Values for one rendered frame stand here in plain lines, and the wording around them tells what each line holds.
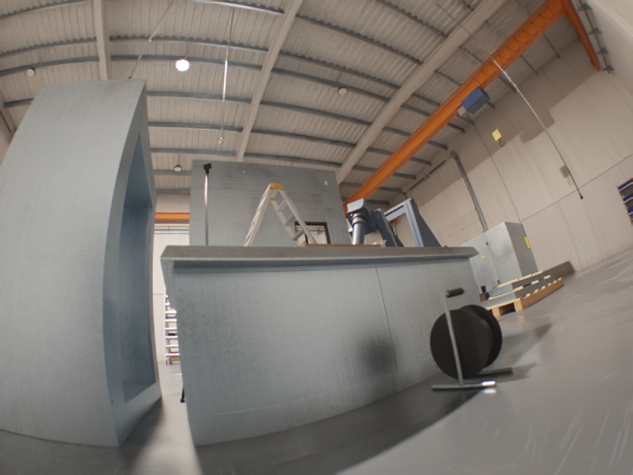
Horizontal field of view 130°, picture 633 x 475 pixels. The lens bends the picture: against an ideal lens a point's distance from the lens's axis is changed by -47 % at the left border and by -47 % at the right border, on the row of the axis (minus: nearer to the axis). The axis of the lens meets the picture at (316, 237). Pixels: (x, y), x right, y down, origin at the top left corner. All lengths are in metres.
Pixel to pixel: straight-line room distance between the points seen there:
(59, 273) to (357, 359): 1.14
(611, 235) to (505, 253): 5.23
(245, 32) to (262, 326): 8.38
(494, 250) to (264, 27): 9.10
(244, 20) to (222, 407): 8.45
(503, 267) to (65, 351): 8.43
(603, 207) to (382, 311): 11.20
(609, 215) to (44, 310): 12.46
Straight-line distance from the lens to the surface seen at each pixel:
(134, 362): 1.99
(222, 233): 4.03
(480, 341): 1.03
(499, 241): 8.38
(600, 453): 0.55
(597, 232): 11.95
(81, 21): 9.59
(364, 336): 1.15
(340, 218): 4.79
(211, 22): 8.69
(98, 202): 1.13
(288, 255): 0.99
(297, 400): 1.01
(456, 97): 10.73
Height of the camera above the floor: 0.31
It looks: 20 degrees up
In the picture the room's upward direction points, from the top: 10 degrees counter-clockwise
